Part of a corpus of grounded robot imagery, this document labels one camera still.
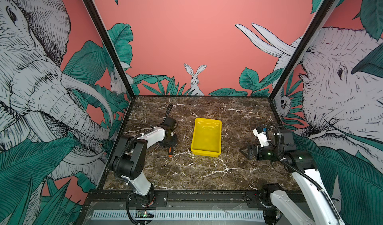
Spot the right black frame post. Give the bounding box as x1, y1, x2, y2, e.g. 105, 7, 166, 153
269, 0, 340, 100

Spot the left black frame post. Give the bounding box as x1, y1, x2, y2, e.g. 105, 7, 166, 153
82, 0, 136, 100

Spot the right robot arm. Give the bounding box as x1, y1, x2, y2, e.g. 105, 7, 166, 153
240, 125, 344, 225

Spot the black frame post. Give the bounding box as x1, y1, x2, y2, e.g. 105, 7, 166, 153
82, 0, 136, 100
269, 0, 340, 100

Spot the black front mounting rail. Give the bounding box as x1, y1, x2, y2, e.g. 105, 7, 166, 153
78, 189, 333, 209

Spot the white slotted cable duct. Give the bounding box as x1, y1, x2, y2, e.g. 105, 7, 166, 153
91, 210, 264, 222

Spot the yellow plastic bin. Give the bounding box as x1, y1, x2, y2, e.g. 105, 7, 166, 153
191, 118, 222, 158

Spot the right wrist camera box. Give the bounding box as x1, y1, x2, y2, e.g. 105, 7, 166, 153
252, 127, 269, 148

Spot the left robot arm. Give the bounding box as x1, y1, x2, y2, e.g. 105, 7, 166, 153
111, 118, 178, 207

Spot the black orange screwdriver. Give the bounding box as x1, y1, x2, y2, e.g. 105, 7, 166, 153
168, 147, 174, 157

